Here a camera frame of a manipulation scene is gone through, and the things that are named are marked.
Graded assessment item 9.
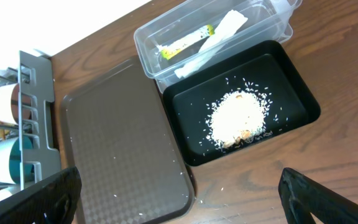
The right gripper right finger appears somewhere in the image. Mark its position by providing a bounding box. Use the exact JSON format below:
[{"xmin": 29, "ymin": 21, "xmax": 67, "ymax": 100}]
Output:
[{"xmin": 278, "ymin": 167, "xmax": 358, "ymax": 223}]

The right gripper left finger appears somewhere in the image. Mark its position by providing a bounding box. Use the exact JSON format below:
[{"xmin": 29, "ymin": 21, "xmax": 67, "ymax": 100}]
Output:
[{"xmin": 0, "ymin": 167, "xmax": 82, "ymax": 223}]

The clear plastic bin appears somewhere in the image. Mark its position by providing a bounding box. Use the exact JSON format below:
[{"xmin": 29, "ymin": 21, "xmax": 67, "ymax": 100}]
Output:
[{"xmin": 134, "ymin": 0, "xmax": 301, "ymax": 91}]

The leftover rice pile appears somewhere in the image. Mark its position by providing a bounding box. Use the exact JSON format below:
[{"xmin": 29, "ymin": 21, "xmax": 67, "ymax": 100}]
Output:
[{"xmin": 198, "ymin": 76, "xmax": 280, "ymax": 157}]

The green snack wrapper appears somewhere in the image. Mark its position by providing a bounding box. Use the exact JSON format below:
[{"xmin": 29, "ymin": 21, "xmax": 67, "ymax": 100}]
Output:
[{"xmin": 160, "ymin": 24, "xmax": 214, "ymax": 60}]

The white cup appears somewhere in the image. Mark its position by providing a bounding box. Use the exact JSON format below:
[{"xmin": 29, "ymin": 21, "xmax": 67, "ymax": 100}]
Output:
[{"xmin": 0, "ymin": 185, "xmax": 21, "ymax": 201}]

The white paper chopstick sleeve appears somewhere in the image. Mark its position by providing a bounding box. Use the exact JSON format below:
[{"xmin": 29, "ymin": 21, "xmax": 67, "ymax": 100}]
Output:
[{"xmin": 175, "ymin": 10, "xmax": 248, "ymax": 78}]

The black waste tray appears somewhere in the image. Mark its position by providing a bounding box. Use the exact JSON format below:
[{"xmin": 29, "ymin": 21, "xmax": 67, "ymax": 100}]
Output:
[{"xmin": 163, "ymin": 40, "xmax": 321, "ymax": 166}]

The light blue bowl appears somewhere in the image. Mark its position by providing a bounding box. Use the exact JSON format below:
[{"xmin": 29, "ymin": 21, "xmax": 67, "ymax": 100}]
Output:
[{"xmin": 0, "ymin": 137, "xmax": 21, "ymax": 184}]

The white bowl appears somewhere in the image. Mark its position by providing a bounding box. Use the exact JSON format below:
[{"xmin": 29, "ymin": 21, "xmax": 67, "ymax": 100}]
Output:
[{"xmin": 0, "ymin": 83, "xmax": 19, "ymax": 125}]

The grey dishwasher rack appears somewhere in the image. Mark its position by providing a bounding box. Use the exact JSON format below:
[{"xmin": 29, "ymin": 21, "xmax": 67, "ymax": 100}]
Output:
[{"xmin": 0, "ymin": 50, "xmax": 62, "ymax": 209}]

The dark brown serving tray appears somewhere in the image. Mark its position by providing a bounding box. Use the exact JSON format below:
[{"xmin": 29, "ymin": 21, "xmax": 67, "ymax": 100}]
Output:
[{"xmin": 60, "ymin": 57, "xmax": 195, "ymax": 223}]

